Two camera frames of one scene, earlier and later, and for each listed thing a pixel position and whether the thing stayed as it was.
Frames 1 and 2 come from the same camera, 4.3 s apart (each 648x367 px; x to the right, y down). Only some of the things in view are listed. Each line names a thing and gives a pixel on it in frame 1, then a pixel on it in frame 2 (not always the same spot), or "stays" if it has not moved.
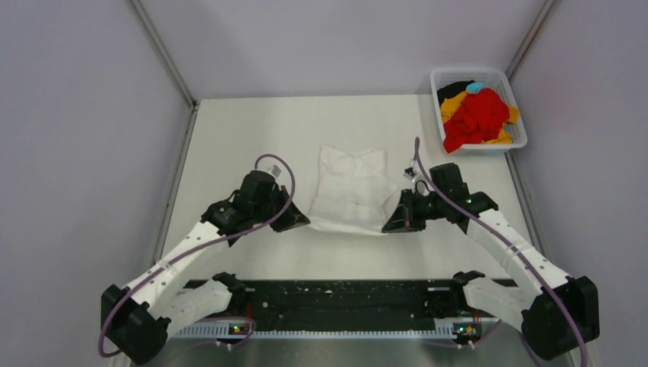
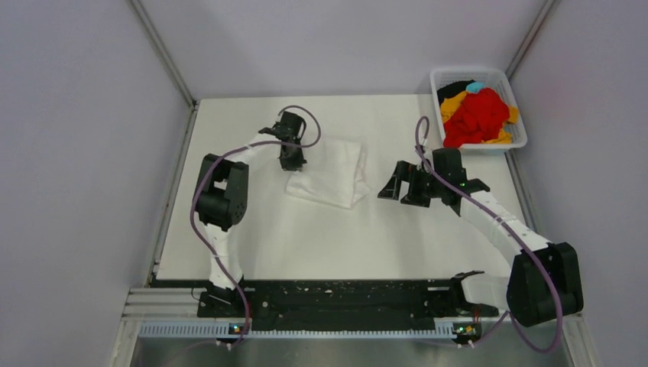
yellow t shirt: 452,104 stays
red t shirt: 479,118 stays
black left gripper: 293,218 -> 295,164
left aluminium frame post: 164,52 stays
